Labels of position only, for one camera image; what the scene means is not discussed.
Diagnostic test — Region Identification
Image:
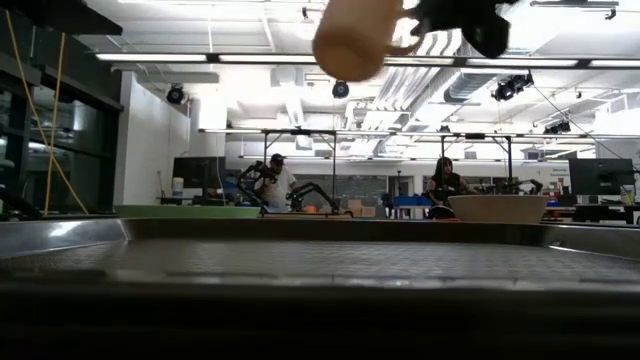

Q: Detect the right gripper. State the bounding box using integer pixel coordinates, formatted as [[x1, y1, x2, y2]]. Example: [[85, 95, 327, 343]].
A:
[[410, 0, 519, 59]]

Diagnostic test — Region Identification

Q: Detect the orange cup with handle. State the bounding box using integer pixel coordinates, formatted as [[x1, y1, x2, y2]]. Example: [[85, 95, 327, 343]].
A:
[[312, 0, 426, 83]]

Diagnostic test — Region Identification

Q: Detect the beige bowl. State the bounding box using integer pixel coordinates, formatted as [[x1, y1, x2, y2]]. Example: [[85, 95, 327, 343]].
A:
[[447, 194, 550, 224]]

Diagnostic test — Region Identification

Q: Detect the green plate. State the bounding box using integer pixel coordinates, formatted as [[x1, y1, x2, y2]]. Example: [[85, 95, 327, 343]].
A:
[[113, 204, 262, 219]]

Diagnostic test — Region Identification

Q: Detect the person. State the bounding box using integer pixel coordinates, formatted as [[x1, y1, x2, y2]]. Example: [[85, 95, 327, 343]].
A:
[[424, 156, 476, 219], [253, 153, 301, 214]]

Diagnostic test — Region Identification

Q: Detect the blue storage bin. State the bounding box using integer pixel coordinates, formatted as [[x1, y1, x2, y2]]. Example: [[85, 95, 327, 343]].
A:
[[393, 195, 432, 208]]

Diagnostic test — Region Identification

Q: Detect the cardboard box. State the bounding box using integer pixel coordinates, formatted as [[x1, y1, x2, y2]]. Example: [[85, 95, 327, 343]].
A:
[[348, 199, 376, 219]]

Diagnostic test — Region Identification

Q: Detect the dark computer monitor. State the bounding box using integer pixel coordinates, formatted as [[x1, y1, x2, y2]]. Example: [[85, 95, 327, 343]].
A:
[[568, 158, 636, 196], [172, 156, 227, 190]]

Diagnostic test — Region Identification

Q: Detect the overhead light bar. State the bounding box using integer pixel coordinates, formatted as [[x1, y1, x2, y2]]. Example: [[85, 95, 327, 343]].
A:
[[94, 52, 640, 70]]

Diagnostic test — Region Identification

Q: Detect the dark glass window partition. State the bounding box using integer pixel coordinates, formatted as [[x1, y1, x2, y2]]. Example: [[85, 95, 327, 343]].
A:
[[0, 34, 124, 216]]

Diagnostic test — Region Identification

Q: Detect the black background station frame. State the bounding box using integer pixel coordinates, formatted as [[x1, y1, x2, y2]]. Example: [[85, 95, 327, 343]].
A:
[[262, 128, 337, 201], [439, 132, 514, 196]]

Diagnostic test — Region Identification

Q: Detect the yellow extension cable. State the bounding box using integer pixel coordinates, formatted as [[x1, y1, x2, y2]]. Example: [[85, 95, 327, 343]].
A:
[[4, 9, 90, 216], [43, 32, 66, 216]]

